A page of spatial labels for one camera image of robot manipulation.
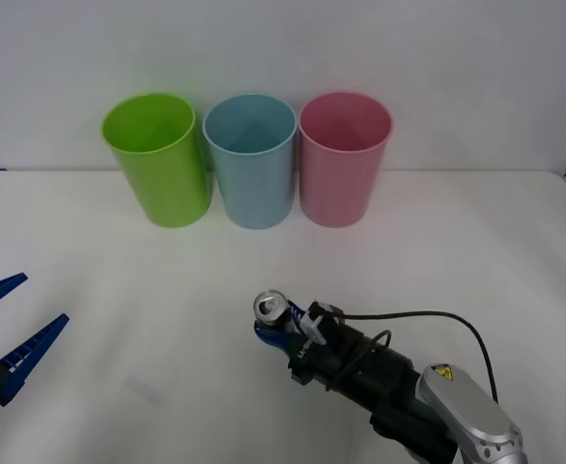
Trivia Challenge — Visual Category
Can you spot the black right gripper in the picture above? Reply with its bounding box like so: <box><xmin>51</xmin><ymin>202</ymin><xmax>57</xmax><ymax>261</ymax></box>
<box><xmin>252</xmin><ymin>299</ymin><xmax>362</xmax><ymax>391</ymax></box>

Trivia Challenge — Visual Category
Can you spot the silver drink can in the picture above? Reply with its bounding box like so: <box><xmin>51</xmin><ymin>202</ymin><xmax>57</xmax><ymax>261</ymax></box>
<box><xmin>252</xmin><ymin>289</ymin><xmax>296</xmax><ymax>335</ymax></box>

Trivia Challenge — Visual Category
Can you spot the pale blue plastic bin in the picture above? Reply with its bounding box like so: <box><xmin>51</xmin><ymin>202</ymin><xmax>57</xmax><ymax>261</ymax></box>
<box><xmin>201</xmin><ymin>93</ymin><xmax>298</xmax><ymax>231</ymax></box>

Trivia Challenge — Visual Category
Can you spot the pink plastic bin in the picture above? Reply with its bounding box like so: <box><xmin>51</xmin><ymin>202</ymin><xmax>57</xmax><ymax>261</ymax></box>
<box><xmin>297</xmin><ymin>90</ymin><xmax>394</xmax><ymax>229</ymax></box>

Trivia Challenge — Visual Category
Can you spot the green plastic bin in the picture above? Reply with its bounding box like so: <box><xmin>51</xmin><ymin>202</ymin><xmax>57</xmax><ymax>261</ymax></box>
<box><xmin>100</xmin><ymin>92</ymin><xmax>212</xmax><ymax>229</ymax></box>

